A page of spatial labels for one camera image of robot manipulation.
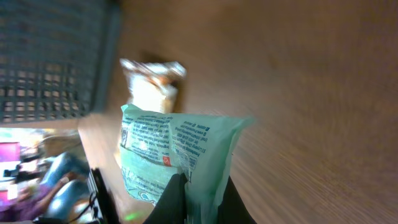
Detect dark grey mesh basket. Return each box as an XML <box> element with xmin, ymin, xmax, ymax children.
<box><xmin>1</xmin><ymin>0</ymin><xmax>121</xmax><ymax>124</ymax></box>

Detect beige snack bag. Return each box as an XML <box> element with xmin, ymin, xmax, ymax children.
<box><xmin>119</xmin><ymin>58</ymin><xmax>187</xmax><ymax>113</ymax></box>

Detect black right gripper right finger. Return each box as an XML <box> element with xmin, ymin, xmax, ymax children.
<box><xmin>217</xmin><ymin>177</ymin><xmax>256</xmax><ymax>224</ymax></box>

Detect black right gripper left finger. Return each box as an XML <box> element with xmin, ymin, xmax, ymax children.
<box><xmin>143</xmin><ymin>174</ymin><xmax>187</xmax><ymax>224</ymax></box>

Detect teal wipes packet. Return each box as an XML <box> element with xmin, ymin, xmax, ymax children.
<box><xmin>119</xmin><ymin>104</ymin><xmax>252</xmax><ymax>223</ymax></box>

